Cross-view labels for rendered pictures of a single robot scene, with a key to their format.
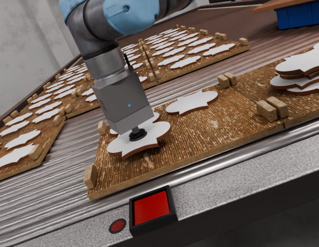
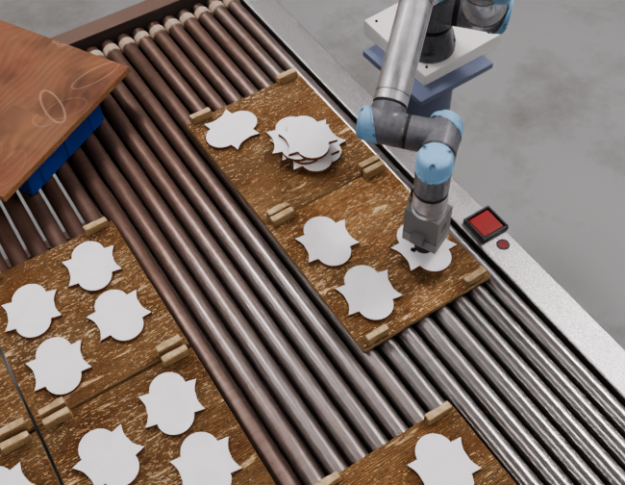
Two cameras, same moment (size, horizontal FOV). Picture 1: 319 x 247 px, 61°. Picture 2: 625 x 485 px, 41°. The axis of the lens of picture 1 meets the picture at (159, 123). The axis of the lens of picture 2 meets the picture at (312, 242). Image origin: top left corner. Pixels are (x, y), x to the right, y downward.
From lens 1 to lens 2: 209 cm
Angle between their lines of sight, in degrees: 89
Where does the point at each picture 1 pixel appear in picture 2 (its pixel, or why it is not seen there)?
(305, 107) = (364, 153)
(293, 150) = (410, 164)
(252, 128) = (392, 180)
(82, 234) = (517, 266)
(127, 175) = (461, 252)
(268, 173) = not seen: hidden behind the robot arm
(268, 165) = not seen: hidden behind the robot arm
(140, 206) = (487, 229)
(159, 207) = (485, 216)
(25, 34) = not seen: outside the picture
